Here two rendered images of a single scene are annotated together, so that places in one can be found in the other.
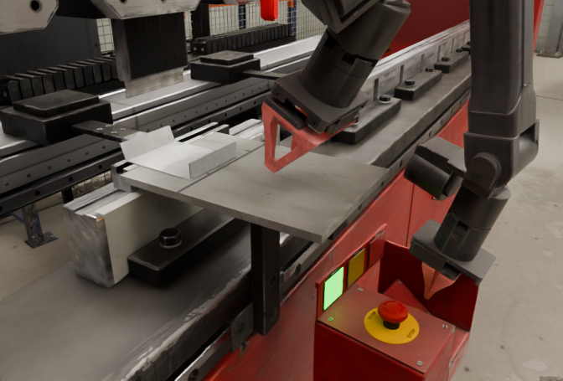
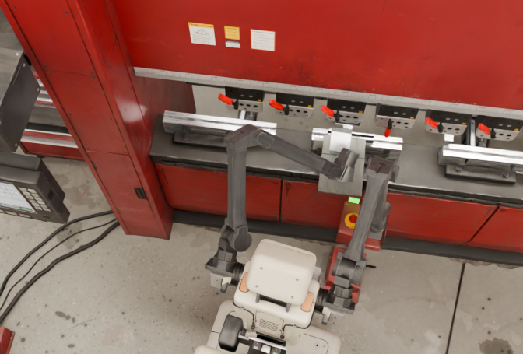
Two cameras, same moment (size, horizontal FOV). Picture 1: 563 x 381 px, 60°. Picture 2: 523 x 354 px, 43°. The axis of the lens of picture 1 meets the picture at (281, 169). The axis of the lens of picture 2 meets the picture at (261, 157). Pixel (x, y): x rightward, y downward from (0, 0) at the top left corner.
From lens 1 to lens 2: 2.49 m
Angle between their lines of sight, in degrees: 59
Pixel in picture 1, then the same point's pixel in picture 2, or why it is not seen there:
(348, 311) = (352, 208)
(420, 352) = (345, 229)
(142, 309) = not seen: hidden behind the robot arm
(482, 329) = not seen: outside the picture
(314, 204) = (331, 184)
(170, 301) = not seen: hidden behind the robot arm
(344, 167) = (356, 184)
